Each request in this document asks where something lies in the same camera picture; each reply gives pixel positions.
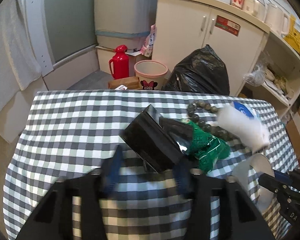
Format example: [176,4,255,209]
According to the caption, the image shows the white tape roll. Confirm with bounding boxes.
[231,153,275,214]

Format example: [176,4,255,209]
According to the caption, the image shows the black plastic cup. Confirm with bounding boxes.
[120,105,193,173]

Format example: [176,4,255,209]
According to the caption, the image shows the green plastic wrapper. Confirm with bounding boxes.
[181,119,230,174]

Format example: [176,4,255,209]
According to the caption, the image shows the white blue tissue packet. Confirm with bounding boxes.
[230,101,260,119]

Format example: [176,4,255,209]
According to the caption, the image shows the grey checkered tablecloth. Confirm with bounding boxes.
[2,89,299,240]

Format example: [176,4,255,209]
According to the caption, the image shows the white open shelf unit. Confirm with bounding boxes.
[240,31,300,118]

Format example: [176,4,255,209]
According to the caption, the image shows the black garbage bag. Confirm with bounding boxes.
[162,44,230,96]

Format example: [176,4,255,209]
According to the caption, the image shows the yellow paper bag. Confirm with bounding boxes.
[283,15,300,55]

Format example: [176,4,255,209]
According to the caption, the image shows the white electric kettle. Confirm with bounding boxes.
[264,3,290,36]

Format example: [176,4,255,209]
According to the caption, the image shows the small brown cardboard boxes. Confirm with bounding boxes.
[108,76,142,90]

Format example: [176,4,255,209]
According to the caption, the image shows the pink minnie waste bin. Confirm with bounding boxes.
[134,60,168,90]

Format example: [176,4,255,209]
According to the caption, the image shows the red thermos jug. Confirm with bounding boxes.
[109,45,129,80]

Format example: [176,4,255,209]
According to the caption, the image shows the white rice cooker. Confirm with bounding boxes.
[242,0,266,22]

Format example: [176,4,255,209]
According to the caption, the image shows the pink spray bottle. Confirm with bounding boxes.
[141,25,156,57]

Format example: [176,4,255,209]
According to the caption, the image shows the white cabinet with doors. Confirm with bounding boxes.
[152,0,270,96]

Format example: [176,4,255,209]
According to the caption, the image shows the grey glass sliding door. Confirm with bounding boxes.
[44,0,97,62]

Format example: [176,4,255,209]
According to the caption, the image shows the grey washing machine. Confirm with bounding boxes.
[94,0,157,51]

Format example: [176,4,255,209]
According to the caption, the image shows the dark bead bracelet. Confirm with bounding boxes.
[186,100,241,142]

